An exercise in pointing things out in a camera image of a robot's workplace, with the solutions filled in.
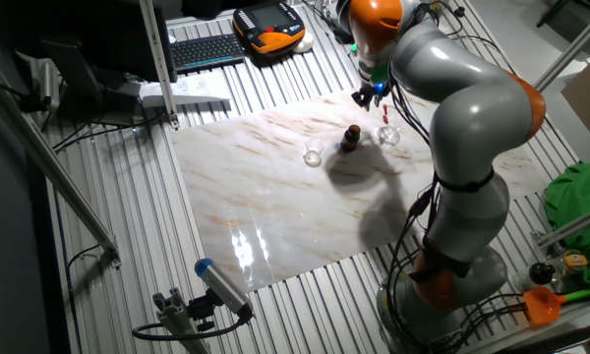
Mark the brown glass bottle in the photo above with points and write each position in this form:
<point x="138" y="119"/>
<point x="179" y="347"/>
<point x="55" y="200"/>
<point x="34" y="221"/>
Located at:
<point x="350" y="140"/>

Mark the white paper sheet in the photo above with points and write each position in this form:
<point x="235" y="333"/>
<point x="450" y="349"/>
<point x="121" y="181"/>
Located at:
<point x="192" y="88"/>

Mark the marble pattern sheet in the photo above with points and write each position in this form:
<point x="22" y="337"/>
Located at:
<point x="275" y="211"/>

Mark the black camera clamp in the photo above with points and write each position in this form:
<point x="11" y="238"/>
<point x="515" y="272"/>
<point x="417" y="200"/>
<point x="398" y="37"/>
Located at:
<point x="201" y="310"/>

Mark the clear bottle black cap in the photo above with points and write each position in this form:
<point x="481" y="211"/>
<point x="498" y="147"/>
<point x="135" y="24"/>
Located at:
<point x="541" y="273"/>

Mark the silver camera blue cap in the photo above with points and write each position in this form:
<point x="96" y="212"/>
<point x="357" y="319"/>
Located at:
<point x="221" y="287"/>

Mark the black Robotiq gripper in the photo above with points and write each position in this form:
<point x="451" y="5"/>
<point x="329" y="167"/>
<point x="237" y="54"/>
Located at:
<point x="376" y="89"/>

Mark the black monitor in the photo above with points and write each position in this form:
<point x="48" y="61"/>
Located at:
<point x="123" y="39"/>

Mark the white round object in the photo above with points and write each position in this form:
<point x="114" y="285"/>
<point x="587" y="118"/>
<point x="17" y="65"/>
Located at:
<point x="305" y="45"/>

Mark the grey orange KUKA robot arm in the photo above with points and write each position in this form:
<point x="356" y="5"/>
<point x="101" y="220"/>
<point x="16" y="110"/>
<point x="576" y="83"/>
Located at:
<point x="472" y="113"/>

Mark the black filament spool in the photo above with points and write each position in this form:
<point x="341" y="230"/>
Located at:
<point x="341" y="29"/>

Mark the jar with yellow lid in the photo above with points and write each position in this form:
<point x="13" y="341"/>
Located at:
<point x="574" y="260"/>

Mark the clear glass beaker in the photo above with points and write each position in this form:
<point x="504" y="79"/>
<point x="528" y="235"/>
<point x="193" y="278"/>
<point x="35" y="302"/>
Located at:
<point x="313" y="158"/>
<point x="389" y="136"/>

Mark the aluminium frame post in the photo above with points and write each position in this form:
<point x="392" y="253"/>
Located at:
<point x="570" y="49"/>
<point x="158" y="59"/>

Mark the black keyboard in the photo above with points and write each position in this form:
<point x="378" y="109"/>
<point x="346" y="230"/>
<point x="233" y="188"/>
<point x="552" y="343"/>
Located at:
<point x="206" y="51"/>

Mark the green cloth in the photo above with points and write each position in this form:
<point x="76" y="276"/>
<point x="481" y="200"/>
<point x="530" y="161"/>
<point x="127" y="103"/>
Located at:
<point x="580" y="196"/>

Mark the black monitor stand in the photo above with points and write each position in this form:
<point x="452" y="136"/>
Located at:
<point x="74" y="69"/>

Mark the small dark round knob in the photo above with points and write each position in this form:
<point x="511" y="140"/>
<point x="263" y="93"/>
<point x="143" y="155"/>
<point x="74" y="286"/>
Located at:
<point x="459" y="11"/>

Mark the orange black teach pendant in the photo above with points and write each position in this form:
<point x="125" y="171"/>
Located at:
<point x="270" y="22"/>

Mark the aluminium frame strut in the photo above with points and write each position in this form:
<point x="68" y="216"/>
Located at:
<point x="575" y="223"/>
<point x="54" y="167"/>

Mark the short aluminium profile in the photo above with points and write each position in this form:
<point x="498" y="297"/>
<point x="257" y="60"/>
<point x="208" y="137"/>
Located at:
<point x="177" y="324"/>

